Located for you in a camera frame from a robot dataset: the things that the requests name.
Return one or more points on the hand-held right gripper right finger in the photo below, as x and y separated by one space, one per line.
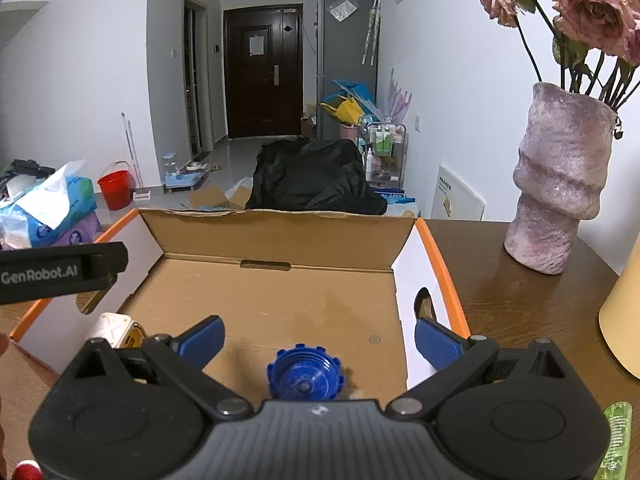
437 344

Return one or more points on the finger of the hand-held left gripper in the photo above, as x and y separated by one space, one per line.
107 265

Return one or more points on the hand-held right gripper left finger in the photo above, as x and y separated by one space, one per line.
202 340

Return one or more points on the orange pumpkin print cardboard box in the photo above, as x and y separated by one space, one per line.
280 285

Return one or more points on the blue bottle cap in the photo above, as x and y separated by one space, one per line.
304 374

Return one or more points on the person's left hand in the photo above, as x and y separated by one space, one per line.
3 345

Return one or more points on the purple tissue pack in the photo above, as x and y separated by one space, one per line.
80 230

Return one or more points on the white cube with orange lines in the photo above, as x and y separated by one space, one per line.
111 329

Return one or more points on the blue tissue pack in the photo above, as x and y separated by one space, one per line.
40 205

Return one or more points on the red bucket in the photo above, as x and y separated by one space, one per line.
116 187

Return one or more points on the black bag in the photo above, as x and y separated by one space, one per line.
22 169

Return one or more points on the white mop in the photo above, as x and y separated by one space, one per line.
132 160

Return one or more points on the blue pet feeder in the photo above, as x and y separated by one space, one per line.
182 175

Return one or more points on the brown cardboard box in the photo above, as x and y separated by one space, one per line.
215 199

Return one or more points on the blue and white packs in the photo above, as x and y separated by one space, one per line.
400 202

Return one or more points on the white flat board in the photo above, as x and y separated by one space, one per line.
457 195

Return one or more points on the cream yellow thermos jug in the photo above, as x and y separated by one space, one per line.
625 325

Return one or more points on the black cloth heap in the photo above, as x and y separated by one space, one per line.
315 180

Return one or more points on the red and white object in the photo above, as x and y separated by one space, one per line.
27 471

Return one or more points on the green translucent plastic bar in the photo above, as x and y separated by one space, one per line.
615 440

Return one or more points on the pink textured vase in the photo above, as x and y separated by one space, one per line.
560 180

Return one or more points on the trolley cart with bottles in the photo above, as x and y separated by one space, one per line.
382 145

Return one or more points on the dark brown door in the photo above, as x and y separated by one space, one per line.
262 95

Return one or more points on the pink bin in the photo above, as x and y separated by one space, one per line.
349 131

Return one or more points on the purple feather decoration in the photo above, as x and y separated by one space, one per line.
399 100

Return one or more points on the blue and yellow item pile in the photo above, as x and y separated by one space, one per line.
347 102

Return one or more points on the white paper on door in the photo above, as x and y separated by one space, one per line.
256 45

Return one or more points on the grey refrigerator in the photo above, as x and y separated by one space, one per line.
345 60

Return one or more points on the hanging clear umbrella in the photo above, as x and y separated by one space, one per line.
371 30

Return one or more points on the clear plastic bag on refrigerator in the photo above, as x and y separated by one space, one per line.
344 10

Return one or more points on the dried pink rose bouquet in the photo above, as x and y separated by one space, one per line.
585 10

